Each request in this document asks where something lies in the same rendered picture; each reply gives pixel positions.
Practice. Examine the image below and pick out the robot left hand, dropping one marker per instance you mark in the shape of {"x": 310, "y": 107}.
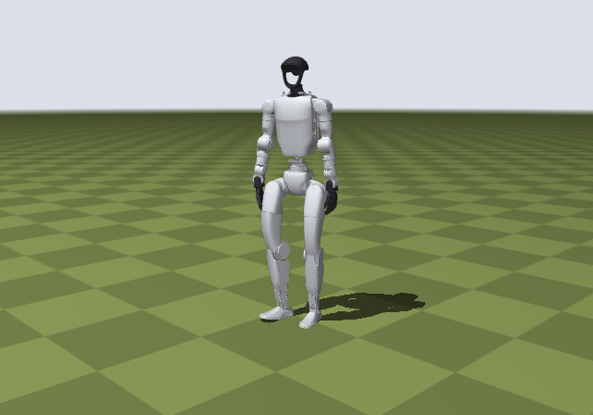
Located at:
{"x": 331, "y": 197}

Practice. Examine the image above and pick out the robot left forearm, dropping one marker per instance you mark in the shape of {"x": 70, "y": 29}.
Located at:
{"x": 329, "y": 166}

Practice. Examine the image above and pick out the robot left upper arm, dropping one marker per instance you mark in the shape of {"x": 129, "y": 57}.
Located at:
{"x": 324, "y": 109}

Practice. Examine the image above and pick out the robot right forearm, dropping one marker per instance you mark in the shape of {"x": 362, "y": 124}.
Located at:
{"x": 261, "y": 164}

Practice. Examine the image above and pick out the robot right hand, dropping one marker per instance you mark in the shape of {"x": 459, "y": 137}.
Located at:
{"x": 259, "y": 191}

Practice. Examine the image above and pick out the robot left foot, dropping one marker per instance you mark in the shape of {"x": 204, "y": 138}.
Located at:
{"x": 310, "y": 320}

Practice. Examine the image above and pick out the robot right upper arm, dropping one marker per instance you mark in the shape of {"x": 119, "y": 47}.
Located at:
{"x": 266, "y": 141}

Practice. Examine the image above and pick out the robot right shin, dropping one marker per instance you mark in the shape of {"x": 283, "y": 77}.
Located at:
{"x": 279, "y": 273}

